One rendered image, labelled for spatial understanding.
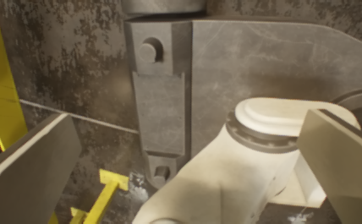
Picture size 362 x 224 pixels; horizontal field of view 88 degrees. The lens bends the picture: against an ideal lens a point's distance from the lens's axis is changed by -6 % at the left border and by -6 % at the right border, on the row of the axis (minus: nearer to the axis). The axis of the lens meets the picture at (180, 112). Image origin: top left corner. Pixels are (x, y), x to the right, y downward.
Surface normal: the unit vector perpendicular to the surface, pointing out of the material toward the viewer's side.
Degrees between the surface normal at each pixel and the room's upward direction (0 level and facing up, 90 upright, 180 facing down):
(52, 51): 0
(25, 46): 0
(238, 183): 90
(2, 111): 90
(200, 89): 0
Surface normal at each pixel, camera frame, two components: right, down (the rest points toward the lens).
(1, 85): 0.97, 0.25
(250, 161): -0.01, -0.86
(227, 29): -0.18, 0.51
